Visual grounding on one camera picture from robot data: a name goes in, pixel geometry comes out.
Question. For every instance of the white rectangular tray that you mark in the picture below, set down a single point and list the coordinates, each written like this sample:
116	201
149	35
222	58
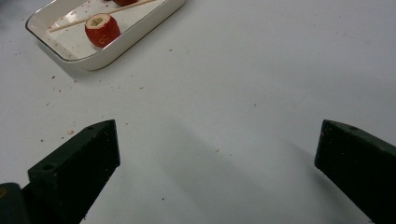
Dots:
70	43

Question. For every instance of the red cored hawthorn fruit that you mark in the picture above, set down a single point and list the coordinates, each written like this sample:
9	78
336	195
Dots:
124	2
104	34

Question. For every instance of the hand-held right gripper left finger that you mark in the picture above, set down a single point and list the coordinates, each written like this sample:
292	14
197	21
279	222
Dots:
71	174

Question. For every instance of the thin wooden skewer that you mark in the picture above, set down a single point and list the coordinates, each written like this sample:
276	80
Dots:
71	24

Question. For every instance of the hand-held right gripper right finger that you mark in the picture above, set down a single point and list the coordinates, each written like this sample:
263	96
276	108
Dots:
361	168

